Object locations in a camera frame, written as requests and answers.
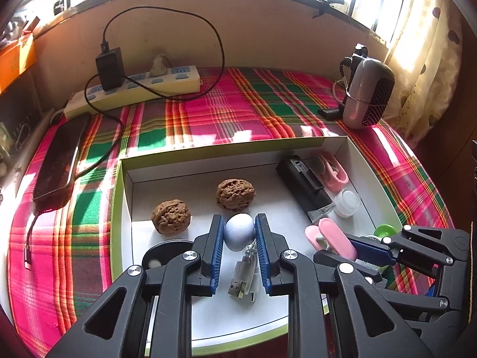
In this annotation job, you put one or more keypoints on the cream power strip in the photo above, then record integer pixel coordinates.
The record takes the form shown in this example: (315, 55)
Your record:
(164, 85)

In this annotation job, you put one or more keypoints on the black window hook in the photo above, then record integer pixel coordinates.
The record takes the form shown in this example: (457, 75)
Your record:
(328, 4)

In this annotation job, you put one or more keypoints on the green cardboard box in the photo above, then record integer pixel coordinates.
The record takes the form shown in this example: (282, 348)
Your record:
(223, 324)

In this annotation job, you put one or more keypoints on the cluttered side shelf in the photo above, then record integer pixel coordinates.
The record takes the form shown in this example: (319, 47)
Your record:
(16, 126)

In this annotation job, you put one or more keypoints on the pitted brown walnut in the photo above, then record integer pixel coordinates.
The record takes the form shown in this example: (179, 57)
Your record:
(236, 194)

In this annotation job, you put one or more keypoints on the black smartphone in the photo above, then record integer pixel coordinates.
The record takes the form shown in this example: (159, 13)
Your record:
(57, 164)

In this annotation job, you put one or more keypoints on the green and white spool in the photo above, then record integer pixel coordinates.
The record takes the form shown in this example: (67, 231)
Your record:
(385, 230)

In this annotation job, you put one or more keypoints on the grey small heater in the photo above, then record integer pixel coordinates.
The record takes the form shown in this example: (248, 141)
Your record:
(367, 93)

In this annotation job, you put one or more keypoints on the small black plug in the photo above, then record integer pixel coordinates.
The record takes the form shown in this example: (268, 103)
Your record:
(329, 113)

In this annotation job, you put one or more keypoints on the cream dotted curtain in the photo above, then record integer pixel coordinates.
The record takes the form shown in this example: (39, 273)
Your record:
(421, 63)

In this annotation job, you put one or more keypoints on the ridged brown walnut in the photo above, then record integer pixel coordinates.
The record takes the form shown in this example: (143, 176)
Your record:
(171, 218)

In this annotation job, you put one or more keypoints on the orange box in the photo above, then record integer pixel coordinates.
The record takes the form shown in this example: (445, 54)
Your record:
(15, 63)

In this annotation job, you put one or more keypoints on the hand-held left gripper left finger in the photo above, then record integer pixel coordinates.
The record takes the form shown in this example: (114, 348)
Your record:
(217, 257)

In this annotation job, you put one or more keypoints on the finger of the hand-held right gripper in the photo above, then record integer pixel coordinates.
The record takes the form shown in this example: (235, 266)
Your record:
(372, 251)
(326, 258)

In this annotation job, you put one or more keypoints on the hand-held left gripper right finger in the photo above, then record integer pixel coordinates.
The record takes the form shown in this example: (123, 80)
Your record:
(262, 257)

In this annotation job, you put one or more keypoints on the white plug adapter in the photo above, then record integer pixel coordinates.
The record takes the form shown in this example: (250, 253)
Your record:
(158, 67)

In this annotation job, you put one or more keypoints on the pink clip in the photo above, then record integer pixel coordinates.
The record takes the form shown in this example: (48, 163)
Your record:
(333, 236)

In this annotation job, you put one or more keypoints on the black charger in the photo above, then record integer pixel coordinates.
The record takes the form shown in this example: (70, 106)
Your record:
(110, 68)

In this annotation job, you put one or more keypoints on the black round lid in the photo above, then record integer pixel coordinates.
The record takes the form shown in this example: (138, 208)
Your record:
(164, 251)

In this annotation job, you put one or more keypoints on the clear white jar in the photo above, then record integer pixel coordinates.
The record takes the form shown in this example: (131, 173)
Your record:
(346, 201)

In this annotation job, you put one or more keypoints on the plaid blanket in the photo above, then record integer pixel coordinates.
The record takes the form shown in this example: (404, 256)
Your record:
(242, 119)

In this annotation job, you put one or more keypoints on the black rectangular device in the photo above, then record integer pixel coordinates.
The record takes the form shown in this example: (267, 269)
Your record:
(302, 184)

